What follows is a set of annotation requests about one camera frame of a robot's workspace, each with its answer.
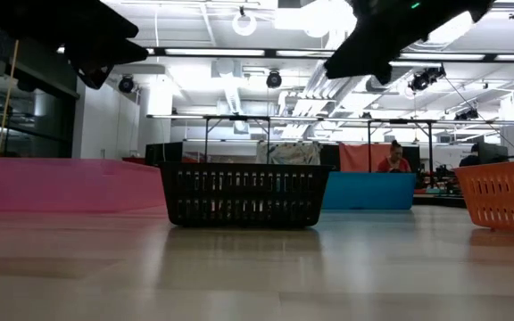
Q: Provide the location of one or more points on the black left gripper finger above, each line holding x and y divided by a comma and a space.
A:
110, 52
92, 22

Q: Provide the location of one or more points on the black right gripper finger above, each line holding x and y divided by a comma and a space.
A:
359, 62

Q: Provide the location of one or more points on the orange slotted basket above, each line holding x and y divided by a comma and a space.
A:
498, 170

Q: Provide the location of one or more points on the neighbouring rig robot arm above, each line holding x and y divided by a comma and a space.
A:
444, 174

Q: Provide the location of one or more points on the black ceiling spot lamp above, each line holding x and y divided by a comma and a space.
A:
126, 84
274, 80

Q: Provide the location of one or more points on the black overhead light bar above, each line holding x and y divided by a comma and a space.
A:
270, 53

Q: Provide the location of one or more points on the orange hanging cloth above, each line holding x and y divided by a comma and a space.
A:
355, 157

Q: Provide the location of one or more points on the black partition panel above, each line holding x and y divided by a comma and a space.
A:
330, 158

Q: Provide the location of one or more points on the person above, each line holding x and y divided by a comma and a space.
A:
393, 164
469, 159

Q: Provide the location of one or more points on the black monitor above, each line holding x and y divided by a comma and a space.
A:
163, 153
495, 153

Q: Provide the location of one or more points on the patterned hanging cloth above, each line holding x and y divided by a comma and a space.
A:
290, 153

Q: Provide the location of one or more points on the small black ceiling lamps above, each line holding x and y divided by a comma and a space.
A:
466, 115

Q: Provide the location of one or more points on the white sign board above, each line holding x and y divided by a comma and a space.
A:
444, 153

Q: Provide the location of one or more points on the blue plastic bin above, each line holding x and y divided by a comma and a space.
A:
364, 191

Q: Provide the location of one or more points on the pink plastic bin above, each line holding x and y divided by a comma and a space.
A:
60, 187

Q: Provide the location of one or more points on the black slotted basket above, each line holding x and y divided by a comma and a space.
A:
239, 224

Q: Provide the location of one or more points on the black ceiling camera cluster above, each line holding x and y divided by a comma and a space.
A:
426, 79

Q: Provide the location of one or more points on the black frame stand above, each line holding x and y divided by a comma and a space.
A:
239, 118
400, 121

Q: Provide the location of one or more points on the black metal table frame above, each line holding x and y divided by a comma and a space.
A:
440, 201

